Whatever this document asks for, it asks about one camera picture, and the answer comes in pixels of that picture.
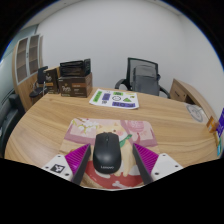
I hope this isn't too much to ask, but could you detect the grey backpack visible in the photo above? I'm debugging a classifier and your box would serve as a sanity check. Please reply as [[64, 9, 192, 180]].
[[132, 64, 161, 97]]

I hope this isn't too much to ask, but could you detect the black armchair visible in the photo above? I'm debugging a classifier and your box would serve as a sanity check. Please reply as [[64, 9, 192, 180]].
[[0, 93, 27, 158]]

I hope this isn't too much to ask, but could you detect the black visitor chair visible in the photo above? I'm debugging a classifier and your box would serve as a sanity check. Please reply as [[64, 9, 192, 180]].
[[29, 65, 49, 99]]

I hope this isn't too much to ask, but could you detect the white sticker sheet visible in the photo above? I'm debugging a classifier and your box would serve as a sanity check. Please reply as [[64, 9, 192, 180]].
[[88, 88, 140, 110]]

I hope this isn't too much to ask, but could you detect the black printed box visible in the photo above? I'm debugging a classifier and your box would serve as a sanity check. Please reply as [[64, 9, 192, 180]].
[[59, 58, 92, 78]]

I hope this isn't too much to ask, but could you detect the small brown printed box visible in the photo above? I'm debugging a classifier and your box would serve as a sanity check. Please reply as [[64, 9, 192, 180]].
[[44, 67, 61, 94]]

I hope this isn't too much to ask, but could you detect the black computer mouse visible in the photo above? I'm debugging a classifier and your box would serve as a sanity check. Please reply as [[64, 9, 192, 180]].
[[92, 131, 122, 175]]

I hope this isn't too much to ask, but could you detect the wooden shelf unit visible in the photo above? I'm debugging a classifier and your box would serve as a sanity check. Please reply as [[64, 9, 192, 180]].
[[12, 33, 44, 111]]

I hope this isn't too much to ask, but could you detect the black mesh office chair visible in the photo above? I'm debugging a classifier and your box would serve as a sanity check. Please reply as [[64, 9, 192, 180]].
[[114, 57, 172, 99]]

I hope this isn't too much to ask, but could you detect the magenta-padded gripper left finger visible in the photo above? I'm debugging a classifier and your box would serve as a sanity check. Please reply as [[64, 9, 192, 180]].
[[41, 143, 92, 185]]

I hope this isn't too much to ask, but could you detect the purple standing pouch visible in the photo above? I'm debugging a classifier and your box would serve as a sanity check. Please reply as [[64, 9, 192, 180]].
[[215, 107, 224, 139]]

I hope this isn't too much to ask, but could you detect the wooden side desk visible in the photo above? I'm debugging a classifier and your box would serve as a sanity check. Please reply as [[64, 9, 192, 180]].
[[169, 78, 218, 118]]

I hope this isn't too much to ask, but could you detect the cartoon dog print mouse pad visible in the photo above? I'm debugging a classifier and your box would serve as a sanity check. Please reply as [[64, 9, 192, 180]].
[[59, 117, 160, 190]]

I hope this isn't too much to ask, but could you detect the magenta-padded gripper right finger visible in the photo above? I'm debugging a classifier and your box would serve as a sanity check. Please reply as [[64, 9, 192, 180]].
[[131, 143, 184, 185]]

